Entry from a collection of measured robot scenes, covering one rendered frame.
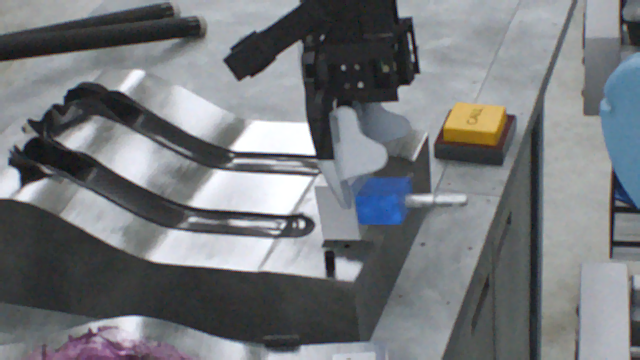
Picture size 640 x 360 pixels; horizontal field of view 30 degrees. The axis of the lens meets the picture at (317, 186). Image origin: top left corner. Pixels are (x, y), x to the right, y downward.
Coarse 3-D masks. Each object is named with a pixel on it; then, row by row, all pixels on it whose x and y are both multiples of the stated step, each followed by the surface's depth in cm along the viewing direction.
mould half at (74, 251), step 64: (64, 128) 122; (128, 128) 123; (192, 128) 126; (256, 128) 128; (0, 192) 113; (64, 192) 113; (192, 192) 119; (256, 192) 117; (0, 256) 116; (64, 256) 113; (128, 256) 110; (192, 256) 110; (256, 256) 108; (320, 256) 107; (384, 256) 112; (192, 320) 112; (256, 320) 110; (320, 320) 107
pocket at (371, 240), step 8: (376, 224) 111; (368, 232) 112; (376, 232) 112; (384, 232) 111; (328, 240) 110; (336, 240) 112; (344, 240) 113; (352, 240) 113; (360, 240) 113; (368, 240) 113; (376, 240) 110; (336, 248) 112; (344, 248) 112; (352, 248) 112; (360, 248) 112; (368, 248) 112; (376, 248) 109
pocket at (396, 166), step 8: (392, 160) 120; (400, 160) 120; (408, 160) 119; (384, 168) 121; (392, 168) 120; (400, 168) 120; (408, 168) 120; (376, 176) 122; (384, 176) 121; (392, 176) 121; (400, 176) 121; (408, 176) 119
